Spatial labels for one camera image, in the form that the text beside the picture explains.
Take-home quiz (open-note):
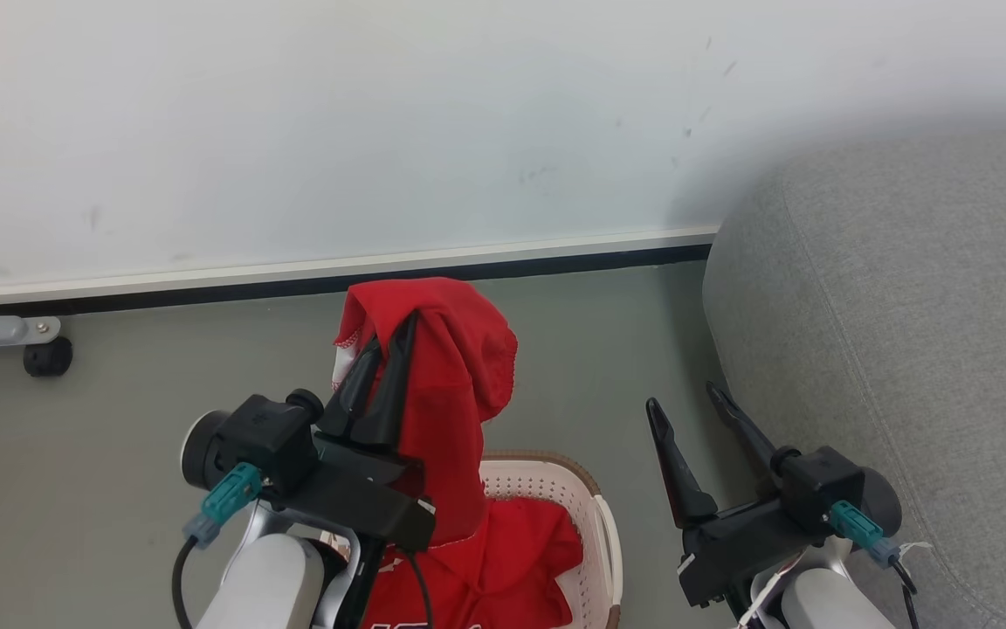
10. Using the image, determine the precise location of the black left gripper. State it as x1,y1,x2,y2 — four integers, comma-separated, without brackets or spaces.
280,311,437,554

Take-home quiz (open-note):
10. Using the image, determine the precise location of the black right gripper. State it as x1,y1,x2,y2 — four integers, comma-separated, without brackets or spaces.
645,381,829,609

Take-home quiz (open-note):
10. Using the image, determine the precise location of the red sports jersey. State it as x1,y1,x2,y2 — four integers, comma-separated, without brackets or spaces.
331,278,584,629

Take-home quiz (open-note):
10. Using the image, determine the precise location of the white perforated laundry basket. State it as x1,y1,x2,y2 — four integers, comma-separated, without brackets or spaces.
320,449,625,629

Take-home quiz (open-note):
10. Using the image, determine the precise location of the white and black baseboard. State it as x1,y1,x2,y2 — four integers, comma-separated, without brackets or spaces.
0,225,720,317

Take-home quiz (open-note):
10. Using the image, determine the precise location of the grey fabric sofa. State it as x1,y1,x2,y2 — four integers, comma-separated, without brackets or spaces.
701,121,1006,629

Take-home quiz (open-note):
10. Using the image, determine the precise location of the black caster wheel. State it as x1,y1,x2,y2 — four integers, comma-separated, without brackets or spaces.
23,336,74,378

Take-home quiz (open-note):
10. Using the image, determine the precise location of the thin white wire bundle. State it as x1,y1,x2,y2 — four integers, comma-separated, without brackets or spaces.
734,546,818,629

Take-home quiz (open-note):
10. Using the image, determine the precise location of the teal right camera cable plug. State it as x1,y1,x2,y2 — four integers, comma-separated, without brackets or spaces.
828,500,902,570

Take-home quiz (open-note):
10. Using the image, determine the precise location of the teal camera cable plug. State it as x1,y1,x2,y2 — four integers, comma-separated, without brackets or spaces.
828,500,902,570
183,462,265,550

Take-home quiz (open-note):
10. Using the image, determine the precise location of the teal left camera cable plug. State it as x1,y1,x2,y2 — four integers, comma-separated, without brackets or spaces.
183,462,265,550

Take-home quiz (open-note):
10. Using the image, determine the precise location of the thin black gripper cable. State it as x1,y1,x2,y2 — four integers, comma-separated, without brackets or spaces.
405,549,436,629

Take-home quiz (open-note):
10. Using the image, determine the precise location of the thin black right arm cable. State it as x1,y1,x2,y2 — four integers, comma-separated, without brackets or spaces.
890,559,921,629

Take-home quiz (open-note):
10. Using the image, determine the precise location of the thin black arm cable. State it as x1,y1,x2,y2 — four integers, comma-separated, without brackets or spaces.
890,559,921,629
171,535,200,629

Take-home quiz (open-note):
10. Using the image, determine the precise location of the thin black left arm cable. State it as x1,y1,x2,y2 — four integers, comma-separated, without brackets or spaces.
171,535,200,629

